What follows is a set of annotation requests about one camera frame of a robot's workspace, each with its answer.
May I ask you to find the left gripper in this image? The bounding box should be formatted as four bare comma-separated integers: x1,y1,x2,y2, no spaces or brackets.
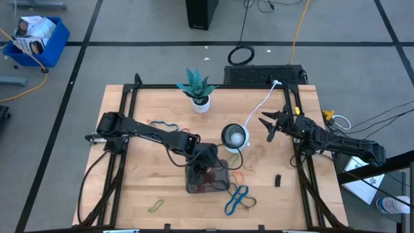
188,142,220,194

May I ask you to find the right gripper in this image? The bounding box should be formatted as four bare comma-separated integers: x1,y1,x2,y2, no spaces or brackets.
257,105,298,143

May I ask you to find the thin red rubber band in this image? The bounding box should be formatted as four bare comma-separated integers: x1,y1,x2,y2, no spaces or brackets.
147,118,192,134

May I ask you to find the tan rubber band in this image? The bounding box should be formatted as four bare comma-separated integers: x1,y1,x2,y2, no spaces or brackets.
242,144,267,172

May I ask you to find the wide blue rubber band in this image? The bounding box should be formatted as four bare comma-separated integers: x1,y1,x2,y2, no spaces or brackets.
224,184,250,217

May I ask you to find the black rubber band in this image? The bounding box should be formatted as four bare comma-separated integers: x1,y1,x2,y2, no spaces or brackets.
228,190,257,208

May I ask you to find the green rubber band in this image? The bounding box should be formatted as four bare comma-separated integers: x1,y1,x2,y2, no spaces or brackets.
147,198,165,214

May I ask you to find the transparent grey plastic bin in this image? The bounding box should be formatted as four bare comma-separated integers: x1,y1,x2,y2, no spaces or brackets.
184,158,232,194

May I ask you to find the small orange rubber band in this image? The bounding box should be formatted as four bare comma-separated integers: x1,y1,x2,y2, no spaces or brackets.
232,170,246,186

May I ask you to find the dark blue rubber band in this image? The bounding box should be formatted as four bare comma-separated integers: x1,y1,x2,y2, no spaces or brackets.
149,120,179,133

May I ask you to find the white ball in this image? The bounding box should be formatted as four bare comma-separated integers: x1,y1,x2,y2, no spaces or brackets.
230,131,245,146

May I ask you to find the white cup with black rim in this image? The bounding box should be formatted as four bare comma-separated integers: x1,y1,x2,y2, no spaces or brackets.
221,123,251,154

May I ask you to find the black perforated computer case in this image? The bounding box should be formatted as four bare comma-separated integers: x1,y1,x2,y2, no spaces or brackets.
223,64,307,86

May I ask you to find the green succulent in white pot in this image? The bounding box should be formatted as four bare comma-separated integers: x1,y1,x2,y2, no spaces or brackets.
176,67,220,114

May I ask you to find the yellow plug connector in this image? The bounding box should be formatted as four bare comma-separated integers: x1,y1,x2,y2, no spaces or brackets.
321,109,336,122

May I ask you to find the black tower case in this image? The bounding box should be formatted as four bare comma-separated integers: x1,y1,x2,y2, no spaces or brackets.
185,0,219,31

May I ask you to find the black side table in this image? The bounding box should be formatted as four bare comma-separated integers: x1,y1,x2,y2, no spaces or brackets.
336,150,414,233

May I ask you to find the white bottle with blue label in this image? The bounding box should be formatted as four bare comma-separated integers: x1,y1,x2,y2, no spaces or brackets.
376,195,411,215

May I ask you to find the blue plastic crate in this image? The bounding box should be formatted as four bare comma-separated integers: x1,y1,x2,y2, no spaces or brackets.
3,16,71,68

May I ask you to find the grey desk foot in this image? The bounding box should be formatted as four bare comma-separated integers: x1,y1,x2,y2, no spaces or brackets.
8,0,68,10
0,76,27,87

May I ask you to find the white cardboard box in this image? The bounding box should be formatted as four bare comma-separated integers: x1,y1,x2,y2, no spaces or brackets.
14,36,49,55
16,15,57,39

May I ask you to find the black chair base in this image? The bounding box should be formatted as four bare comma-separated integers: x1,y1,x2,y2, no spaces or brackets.
0,105,12,130

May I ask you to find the black coiled cable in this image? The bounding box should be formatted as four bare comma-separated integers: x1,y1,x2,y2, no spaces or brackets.
227,0,256,67

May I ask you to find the white looped cable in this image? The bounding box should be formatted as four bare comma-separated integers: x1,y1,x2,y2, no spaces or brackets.
332,114,353,131

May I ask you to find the yellow hanging cable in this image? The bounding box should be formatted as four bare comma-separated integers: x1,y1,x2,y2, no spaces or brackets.
289,0,311,65

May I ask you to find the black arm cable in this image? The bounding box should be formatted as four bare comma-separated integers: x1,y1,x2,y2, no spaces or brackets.
76,150,111,225

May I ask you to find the yellow floor cable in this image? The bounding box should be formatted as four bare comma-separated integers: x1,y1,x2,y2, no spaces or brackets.
0,28,49,104

